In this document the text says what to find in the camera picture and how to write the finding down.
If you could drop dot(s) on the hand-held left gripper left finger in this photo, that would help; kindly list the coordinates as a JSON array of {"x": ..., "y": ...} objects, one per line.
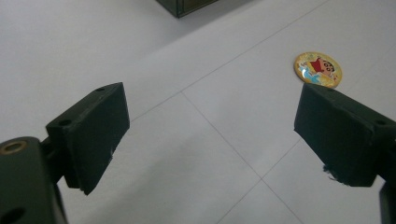
[{"x": 90, "y": 133}]

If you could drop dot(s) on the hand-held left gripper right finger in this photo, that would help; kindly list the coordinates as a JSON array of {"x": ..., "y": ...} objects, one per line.
[{"x": 339, "y": 133}]

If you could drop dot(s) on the round yellow cartoon badge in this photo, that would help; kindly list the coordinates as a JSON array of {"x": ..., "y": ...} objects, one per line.
[{"x": 317, "y": 69}]

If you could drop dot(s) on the dark transparent drawer box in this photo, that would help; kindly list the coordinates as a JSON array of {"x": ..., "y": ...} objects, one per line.
[{"x": 183, "y": 6}]

